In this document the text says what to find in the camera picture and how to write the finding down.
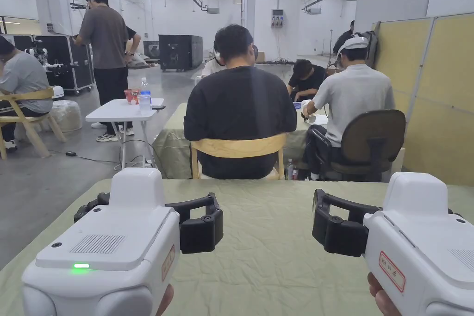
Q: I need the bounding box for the wooden chair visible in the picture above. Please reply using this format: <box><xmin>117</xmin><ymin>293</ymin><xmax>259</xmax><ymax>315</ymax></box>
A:
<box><xmin>0</xmin><ymin>86</ymin><xmax>67</xmax><ymax>159</ymax></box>
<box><xmin>190</xmin><ymin>132</ymin><xmax>287</xmax><ymax>180</ymax></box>

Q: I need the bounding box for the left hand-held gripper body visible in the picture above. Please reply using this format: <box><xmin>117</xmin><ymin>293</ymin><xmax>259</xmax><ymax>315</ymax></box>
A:
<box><xmin>21</xmin><ymin>167</ymin><xmax>181</xmax><ymax>316</ymax></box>

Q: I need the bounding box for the table with cables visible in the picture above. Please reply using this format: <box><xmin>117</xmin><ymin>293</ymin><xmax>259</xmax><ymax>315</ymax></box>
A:
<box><xmin>255</xmin><ymin>57</ymin><xmax>298</xmax><ymax>73</ymax></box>

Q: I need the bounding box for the person's left hand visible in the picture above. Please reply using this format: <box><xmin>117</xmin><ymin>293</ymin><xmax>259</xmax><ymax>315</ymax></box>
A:
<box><xmin>155</xmin><ymin>284</ymin><xmax>175</xmax><ymax>316</ymax></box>

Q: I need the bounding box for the white robot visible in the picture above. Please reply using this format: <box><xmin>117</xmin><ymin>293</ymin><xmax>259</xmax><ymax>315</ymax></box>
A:
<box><xmin>24</xmin><ymin>46</ymin><xmax>64</xmax><ymax>100</ymax></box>

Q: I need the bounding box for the person's right hand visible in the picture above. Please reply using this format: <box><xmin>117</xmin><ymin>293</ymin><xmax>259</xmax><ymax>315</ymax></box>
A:
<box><xmin>367</xmin><ymin>271</ymin><xmax>397</xmax><ymax>316</ymax></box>

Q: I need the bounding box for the black flight case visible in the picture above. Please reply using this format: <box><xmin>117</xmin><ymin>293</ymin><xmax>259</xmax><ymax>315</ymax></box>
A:
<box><xmin>12</xmin><ymin>34</ymin><xmax>94</xmax><ymax>95</ymax></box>

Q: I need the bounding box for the black wheeled case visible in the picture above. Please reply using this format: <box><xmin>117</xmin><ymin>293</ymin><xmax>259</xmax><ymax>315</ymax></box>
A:
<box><xmin>158</xmin><ymin>34</ymin><xmax>204</xmax><ymax>73</ymax></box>

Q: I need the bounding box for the dark office chair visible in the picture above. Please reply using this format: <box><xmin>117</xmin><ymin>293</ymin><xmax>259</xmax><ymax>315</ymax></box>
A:
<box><xmin>307</xmin><ymin>109</ymin><xmax>407</xmax><ymax>183</ymax></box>

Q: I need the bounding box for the white folding table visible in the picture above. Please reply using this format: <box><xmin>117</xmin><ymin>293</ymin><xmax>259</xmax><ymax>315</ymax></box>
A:
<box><xmin>85</xmin><ymin>77</ymin><xmax>165</xmax><ymax>170</ymax></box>

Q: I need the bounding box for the bed with pale green sheet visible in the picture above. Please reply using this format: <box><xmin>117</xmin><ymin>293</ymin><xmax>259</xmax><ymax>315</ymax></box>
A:
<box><xmin>0</xmin><ymin>179</ymin><xmax>474</xmax><ymax>316</ymax></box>

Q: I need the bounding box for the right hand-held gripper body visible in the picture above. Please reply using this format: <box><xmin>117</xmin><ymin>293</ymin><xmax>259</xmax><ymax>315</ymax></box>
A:
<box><xmin>363</xmin><ymin>172</ymin><xmax>474</xmax><ymax>316</ymax></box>

